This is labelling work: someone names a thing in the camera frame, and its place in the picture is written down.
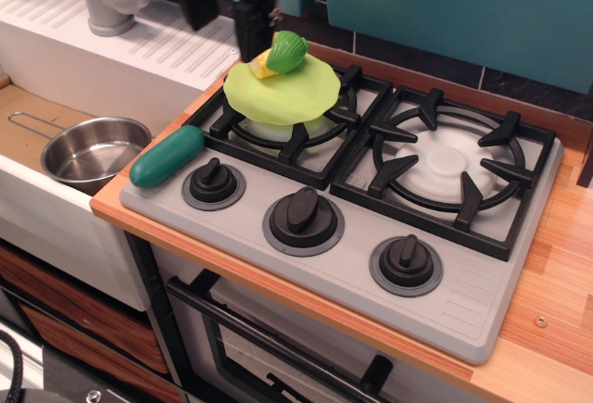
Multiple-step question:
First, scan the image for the toy corncob with green husk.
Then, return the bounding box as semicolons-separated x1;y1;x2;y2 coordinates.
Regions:
249;31;309;79

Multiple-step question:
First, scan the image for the green toy cucumber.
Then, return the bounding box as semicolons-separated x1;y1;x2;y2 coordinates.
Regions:
130;125;205;188

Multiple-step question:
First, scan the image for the light green plastic plate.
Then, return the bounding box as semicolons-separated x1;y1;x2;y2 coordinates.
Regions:
223;54;341;125

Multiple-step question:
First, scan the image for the white toy sink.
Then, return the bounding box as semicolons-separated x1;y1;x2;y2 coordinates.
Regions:
1;0;239;311

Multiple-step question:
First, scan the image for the small steel pot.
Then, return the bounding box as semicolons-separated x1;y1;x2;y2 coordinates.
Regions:
8;111;152;195

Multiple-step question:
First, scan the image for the black left burner grate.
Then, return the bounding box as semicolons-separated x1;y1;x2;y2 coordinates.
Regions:
185;65;394;190

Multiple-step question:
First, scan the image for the black burner grate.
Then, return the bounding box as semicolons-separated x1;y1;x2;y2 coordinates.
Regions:
331;86;563;261
185;65;394;190

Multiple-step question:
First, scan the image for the black left stove knob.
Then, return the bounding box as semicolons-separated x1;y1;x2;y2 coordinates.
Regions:
182;157;246;211

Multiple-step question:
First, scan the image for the black stove knob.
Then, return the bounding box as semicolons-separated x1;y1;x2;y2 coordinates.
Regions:
182;157;246;211
262;186;346;258
369;234;444;298

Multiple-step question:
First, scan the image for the black middle stove knob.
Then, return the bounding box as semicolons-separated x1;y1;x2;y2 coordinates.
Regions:
262;186;346;258

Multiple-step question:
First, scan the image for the grey toy stove top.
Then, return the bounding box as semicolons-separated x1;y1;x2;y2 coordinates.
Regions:
120;56;563;364

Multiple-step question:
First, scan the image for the black right burner grate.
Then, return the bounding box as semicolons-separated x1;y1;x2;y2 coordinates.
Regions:
331;86;563;261

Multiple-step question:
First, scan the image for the black right stove knob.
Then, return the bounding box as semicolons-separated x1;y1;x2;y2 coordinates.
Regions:
369;234;444;298

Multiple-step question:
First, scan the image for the toy oven door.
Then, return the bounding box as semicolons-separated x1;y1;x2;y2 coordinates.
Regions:
164;270;480;402

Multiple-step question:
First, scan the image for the wooden drawer front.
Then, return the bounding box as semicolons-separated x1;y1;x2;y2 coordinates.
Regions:
1;241;183;402

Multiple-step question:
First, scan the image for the teal wall cabinet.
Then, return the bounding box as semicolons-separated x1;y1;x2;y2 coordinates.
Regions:
280;0;592;94

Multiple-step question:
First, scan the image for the black braided cable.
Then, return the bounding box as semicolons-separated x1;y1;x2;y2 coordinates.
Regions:
0;328;24;403

